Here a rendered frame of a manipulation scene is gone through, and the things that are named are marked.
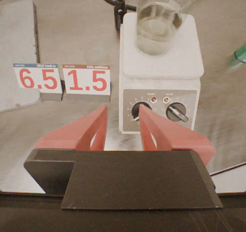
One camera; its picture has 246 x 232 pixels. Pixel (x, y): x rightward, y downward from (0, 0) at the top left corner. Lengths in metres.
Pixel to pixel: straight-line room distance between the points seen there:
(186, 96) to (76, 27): 0.30
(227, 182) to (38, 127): 0.37
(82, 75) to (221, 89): 0.29
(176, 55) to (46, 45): 0.30
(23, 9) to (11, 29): 0.06
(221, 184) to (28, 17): 0.56
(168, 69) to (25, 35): 0.34
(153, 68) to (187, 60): 0.05
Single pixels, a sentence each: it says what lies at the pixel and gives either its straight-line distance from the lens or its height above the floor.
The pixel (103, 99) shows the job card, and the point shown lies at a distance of 0.27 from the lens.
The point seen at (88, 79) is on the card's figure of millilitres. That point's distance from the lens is 0.27.
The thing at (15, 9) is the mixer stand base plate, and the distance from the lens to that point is 0.50.
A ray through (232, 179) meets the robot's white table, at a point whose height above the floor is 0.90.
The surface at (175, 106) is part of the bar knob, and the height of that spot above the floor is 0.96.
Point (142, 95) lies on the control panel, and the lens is 0.21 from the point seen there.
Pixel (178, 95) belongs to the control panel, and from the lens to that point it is 0.22.
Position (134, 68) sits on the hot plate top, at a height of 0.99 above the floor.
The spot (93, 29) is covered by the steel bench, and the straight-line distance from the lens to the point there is 0.38.
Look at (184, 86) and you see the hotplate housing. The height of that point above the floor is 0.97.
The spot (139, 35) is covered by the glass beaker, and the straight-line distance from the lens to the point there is 0.19.
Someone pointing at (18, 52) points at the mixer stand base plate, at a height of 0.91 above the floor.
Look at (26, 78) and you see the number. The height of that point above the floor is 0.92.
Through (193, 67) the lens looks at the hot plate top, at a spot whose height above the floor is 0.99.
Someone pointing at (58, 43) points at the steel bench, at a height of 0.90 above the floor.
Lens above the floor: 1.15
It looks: 76 degrees down
